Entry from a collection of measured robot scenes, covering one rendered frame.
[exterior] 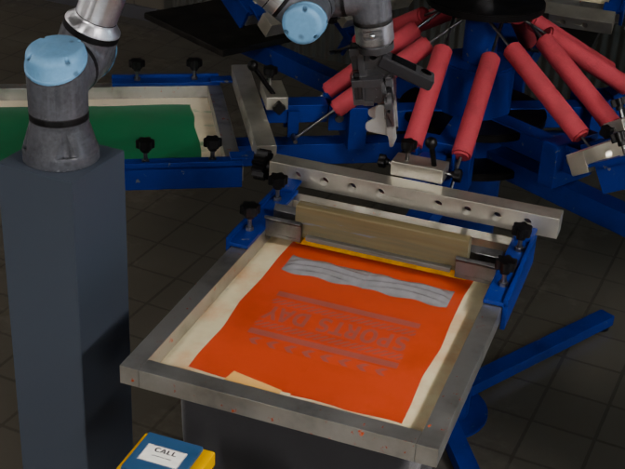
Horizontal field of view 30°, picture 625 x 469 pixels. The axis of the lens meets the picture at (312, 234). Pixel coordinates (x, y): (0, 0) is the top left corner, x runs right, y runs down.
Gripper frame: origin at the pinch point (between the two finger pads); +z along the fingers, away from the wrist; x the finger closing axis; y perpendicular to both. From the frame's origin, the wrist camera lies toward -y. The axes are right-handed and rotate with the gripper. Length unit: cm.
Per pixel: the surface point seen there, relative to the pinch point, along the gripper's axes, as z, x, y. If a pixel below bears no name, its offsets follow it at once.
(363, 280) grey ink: 27.9, 10.4, 8.4
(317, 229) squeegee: 21.9, -1.1, 18.7
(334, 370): 26, 43, 11
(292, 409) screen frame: 21, 61, 15
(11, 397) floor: 110, -55, 132
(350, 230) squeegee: 21.6, 0.5, 11.5
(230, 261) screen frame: 20.6, 12.5, 35.2
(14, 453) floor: 110, -30, 122
